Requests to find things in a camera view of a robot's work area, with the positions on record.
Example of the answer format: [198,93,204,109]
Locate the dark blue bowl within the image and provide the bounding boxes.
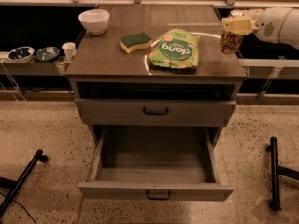
[36,47,60,63]

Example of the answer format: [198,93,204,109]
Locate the black middle drawer handle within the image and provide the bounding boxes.
[146,190,171,201]

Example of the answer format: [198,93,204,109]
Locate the black right stand leg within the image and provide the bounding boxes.
[267,137,299,211]

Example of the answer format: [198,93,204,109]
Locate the open middle drawer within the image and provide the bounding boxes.
[78,126,233,201]

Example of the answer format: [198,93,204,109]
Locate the black stand leg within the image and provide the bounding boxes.
[267,137,299,211]
[0,149,48,217]

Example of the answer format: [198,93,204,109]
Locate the green yellow sponge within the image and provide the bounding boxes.
[120,32,152,53]

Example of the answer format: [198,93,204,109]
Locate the orange soda can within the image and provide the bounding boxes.
[218,31,244,54]

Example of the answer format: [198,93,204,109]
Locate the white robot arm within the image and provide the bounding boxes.
[221,7,299,49]

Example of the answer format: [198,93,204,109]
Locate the closed upper drawer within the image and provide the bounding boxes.
[75,98,236,127]

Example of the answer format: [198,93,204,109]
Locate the black upper drawer handle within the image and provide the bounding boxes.
[142,107,169,116]

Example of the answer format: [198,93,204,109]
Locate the white paper cup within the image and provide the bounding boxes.
[62,42,76,61]

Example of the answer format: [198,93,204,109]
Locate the white bowl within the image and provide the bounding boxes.
[78,9,110,35]

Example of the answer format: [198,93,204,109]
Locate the blue patterned bowl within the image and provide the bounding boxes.
[8,46,35,63]

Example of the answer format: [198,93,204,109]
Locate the grey side shelf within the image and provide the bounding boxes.
[0,52,69,76]

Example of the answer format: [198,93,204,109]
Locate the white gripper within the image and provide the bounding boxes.
[221,7,293,44]

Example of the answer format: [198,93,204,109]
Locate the green chip bag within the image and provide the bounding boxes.
[149,29,201,69]

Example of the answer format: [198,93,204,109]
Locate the black left stand leg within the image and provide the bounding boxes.
[0,149,48,217]

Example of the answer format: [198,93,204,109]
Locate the black drawer handle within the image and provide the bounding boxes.
[146,190,171,201]
[142,107,169,116]

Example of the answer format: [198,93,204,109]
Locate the grey drawer cabinet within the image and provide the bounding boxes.
[64,3,249,202]

